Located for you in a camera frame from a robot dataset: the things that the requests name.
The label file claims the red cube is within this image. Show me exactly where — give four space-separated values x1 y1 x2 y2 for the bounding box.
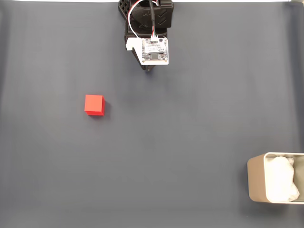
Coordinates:
84 94 106 116

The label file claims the white rounded box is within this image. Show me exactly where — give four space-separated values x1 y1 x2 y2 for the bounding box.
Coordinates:
247 152 304 205

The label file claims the grey table mat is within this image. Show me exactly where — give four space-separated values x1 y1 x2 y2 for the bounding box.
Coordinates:
0 1 304 228

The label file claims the white crumpled cloth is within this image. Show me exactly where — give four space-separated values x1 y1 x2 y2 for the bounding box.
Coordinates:
265 155 300 203

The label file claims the white and red servo cable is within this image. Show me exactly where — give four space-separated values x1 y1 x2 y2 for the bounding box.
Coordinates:
127 0 146 38

